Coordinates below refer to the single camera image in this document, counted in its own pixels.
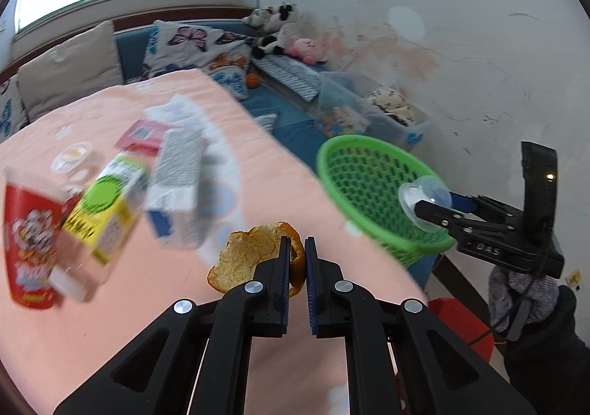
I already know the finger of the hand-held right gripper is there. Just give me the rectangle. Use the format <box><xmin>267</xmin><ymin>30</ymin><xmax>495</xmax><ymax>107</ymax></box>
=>
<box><xmin>414</xmin><ymin>200</ymin><xmax>518</xmax><ymax>237</ymax></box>
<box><xmin>449</xmin><ymin>193</ymin><xmax>525</xmax><ymax>231</ymax></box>

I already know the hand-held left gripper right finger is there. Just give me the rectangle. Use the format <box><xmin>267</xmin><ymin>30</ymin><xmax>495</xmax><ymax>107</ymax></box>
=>
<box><xmin>305</xmin><ymin>236</ymin><xmax>538</xmax><ymax>415</ymax></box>

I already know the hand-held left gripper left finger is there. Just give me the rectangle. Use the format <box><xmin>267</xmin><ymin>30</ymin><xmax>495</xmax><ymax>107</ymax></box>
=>
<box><xmin>53</xmin><ymin>235</ymin><xmax>292</xmax><ymax>415</ymax></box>

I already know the orange peel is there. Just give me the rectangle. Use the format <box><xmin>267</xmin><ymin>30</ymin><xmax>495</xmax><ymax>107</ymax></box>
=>
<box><xmin>207</xmin><ymin>221</ymin><xmax>307</xmax><ymax>298</ymax></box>

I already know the green plastic mesh basket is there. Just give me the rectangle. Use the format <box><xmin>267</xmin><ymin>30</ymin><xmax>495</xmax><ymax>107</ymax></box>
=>
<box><xmin>316</xmin><ymin>135</ymin><xmax>457</xmax><ymax>268</ymax></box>

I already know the white blue carton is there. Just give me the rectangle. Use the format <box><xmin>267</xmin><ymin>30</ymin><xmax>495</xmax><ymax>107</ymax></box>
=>
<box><xmin>145</xmin><ymin>127</ymin><xmax>208</xmax><ymax>250</ymax></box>

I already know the yellow green label bottle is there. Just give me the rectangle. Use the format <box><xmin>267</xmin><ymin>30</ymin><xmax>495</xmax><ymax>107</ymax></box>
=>
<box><xmin>48</xmin><ymin>152</ymin><xmax>152</xmax><ymax>304</ymax></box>

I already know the pink carton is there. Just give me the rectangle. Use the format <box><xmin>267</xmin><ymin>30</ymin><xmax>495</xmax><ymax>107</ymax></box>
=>
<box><xmin>114</xmin><ymin>118</ymin><xmax>169</xmax><ymax>155</ymax></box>

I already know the clear jelly cup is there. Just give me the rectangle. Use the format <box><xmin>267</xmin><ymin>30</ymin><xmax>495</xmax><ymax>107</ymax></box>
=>
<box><xmin>51</xmin><ymin>143</ymin><xmax>95</xmax><ymax>173</ymax></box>

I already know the red paper cup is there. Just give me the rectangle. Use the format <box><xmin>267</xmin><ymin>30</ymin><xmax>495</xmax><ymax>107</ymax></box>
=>
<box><xmin>4</xmin><ymin>180</ymin><xmax>84</xmax><ymax>311</ymax></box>

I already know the person's right hand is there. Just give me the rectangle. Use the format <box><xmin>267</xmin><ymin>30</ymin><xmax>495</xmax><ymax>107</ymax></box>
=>
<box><xmin>489</xmin><ymin>265</ymin><xmax>561</xmax><ymax>340</ymax></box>

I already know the pink blanket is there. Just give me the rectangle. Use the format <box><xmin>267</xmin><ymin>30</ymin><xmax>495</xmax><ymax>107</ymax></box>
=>
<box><xmin>0</xmin><ymin>69</ymin><xmax>429</xmax><ymax>415</ymax></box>

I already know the cream patterned cloth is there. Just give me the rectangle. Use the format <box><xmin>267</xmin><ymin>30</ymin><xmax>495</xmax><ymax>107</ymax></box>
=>
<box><xmin>366</xmin><ymin>87</ymin><xmax>418</xmax><ymax>125</ymax></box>

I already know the red stool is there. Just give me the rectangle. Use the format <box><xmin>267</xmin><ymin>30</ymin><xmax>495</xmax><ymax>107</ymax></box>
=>
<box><xmin>426</xmin><ymin>297</ymin><xmax>496</xmax><ymax>363</ymax></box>

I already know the clear plastic storage box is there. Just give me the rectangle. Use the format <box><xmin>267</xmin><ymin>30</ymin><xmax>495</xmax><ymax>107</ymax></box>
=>
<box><xmin>313</xmin><ymin>71</ymin><xmax>431</xmax><ymax>153</ymax></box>

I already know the blue mattress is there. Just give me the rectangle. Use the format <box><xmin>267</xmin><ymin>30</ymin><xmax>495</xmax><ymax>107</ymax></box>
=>
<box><xmin>113</xmin><ymin>21</ymin><xmax>436</xmax><ymax>287</ymax></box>

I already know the grey striped cloth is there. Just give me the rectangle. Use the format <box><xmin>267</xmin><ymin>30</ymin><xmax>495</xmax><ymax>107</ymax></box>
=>
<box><xmin>256</xmin><ymin>55</ymin><xmax>323</xmax><ymax>102</ymax></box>

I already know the pink plush toy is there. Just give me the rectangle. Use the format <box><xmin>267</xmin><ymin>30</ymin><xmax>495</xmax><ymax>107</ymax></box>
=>
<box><xmin>287</xmin><ymin>38</ymin><xmax>328</xmax><ymax>64</ymax></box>

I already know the black white cow plush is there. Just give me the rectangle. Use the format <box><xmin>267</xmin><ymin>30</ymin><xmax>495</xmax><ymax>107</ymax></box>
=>
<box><xmin>251</xmin><ymin>4</ymin><xmax>301</xmax><ymax>60</ymax></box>

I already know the grey white plush toy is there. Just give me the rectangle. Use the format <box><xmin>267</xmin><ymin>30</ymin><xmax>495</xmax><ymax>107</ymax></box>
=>
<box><xmin>242</xmin><ymin>7</ymin><xmax>274</xmax><ymax>28</ymax></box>

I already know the wooden headboard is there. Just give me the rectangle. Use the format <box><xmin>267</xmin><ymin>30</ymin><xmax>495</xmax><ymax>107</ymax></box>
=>
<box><xmin>0</xmin><ymin>4</ymin><xmax>259</xmax><ymax>75</ymax></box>

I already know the beige pillow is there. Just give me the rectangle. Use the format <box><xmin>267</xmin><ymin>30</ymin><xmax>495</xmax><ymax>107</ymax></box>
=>
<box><xmin>17</xmin><ymin>21</ymin><xmax>124</xmax><ymax>123</ymax></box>

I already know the butterfly print pillow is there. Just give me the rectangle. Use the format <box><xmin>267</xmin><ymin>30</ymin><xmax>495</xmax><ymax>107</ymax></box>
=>
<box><xmin>0</xmin><ymin>74</ymin><xmax>29</xmax><ymax>143</ymax></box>

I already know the black cable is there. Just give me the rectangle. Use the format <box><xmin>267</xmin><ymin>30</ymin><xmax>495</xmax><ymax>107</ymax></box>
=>
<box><xmin>468</xmin><ymin>277</ymin><xmax>545</xmax><ymax>346</ymax></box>

